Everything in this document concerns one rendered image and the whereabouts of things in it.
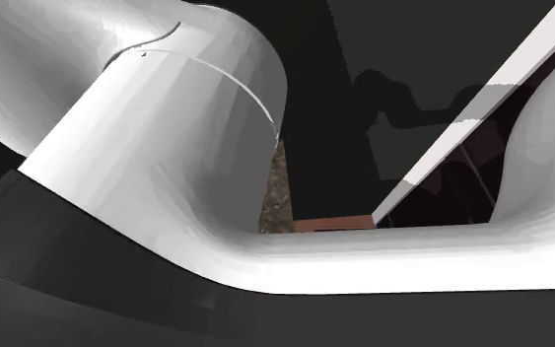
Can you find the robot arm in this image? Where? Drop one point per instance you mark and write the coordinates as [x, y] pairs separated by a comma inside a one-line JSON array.
[[152, 158]]

